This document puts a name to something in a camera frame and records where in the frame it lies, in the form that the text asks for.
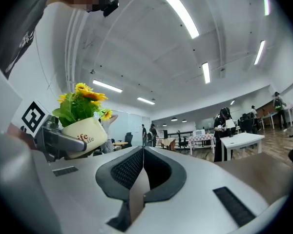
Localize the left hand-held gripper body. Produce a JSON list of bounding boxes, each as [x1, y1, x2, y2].
[[11, 100, 64, 163]]

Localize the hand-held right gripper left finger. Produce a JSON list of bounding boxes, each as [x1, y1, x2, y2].
[[0, 132, 145, 234]]

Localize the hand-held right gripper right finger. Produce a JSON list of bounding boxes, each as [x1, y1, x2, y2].
[[126, 146, 292, 234]]

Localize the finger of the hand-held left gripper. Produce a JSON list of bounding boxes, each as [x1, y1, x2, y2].
[[42, 128, 88, 153]]

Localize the yellow sunflower bouquet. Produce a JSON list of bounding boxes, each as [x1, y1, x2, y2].
[[51, 82, 114, 159]]

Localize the person's left forearm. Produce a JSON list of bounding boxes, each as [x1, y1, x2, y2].
[[6, 123, 37, 151]]

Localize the white checkered table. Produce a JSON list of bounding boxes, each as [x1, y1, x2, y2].
[[188, 133, 216, 156]]

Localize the long ceiling strip light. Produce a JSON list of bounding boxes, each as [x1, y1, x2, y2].
[[92, 79, 124, 94], [259, 0, 271, 17], [157, 0, 200, 39], [137, 97, 156, 106], [201, 62, 211, 84], [253, 40, 266, 66]]

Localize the table with yellow cloth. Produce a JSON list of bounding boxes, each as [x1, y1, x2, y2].
[[157, 137, 177, 151]]

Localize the row of black chairs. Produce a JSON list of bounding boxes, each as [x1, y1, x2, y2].
[[238, 113, 259, 135]]

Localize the person's dark grey t-shirt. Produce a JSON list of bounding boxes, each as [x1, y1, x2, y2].
[[0, 0, 55, 80]]

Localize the black head camera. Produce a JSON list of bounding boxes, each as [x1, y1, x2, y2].
[[101, 0, 120, 18]]

